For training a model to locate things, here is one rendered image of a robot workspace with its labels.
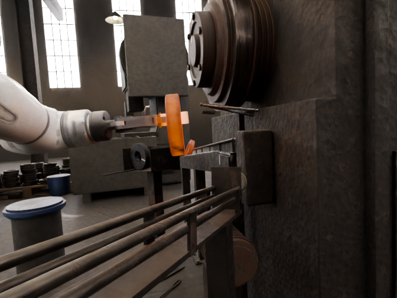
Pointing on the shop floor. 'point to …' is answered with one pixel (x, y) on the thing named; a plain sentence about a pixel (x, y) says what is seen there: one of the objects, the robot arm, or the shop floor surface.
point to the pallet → (31, 178)
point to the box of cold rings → (105, 167)
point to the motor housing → (240, 264)
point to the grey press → (155, 73)
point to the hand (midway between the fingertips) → (174, 118)
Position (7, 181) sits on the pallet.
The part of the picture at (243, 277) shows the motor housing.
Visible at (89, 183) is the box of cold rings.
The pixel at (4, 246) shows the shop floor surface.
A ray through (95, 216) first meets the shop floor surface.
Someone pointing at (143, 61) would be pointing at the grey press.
